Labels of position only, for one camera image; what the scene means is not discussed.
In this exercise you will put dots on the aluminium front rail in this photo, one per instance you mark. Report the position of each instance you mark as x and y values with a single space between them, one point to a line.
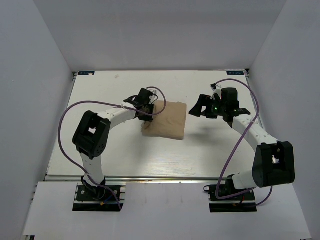
76 177

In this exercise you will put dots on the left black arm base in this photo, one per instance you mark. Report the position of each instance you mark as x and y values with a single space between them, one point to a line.
98 199

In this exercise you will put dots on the right blue label sticker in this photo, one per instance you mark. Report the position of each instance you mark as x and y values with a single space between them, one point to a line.
235 73

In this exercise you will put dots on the blue label sticker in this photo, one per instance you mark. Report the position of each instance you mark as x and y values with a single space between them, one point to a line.
86 73
235 73

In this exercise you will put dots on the left blue label sticker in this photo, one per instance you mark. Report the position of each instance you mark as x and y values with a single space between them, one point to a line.
86 73

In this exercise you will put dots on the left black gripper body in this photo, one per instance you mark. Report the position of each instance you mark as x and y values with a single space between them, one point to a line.
149 109

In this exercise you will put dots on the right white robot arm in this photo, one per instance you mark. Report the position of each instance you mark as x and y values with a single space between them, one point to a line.
273 162

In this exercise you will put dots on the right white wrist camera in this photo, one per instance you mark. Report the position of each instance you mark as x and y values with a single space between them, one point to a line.
217 91

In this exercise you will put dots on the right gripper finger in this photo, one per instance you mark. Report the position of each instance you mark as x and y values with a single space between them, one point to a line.
204 100
198 110

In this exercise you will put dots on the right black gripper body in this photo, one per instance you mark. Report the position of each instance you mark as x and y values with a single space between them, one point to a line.
216 109

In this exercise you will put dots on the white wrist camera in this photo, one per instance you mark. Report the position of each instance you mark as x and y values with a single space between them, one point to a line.
154 97
217 91

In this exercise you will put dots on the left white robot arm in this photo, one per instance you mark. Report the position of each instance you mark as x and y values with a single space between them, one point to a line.
92 133

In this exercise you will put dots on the beige t shirt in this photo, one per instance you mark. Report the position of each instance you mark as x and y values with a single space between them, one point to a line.
169 124

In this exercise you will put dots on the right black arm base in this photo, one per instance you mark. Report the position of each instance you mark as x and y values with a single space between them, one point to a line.
227 199

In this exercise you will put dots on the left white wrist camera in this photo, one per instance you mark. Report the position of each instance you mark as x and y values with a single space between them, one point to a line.
154 97

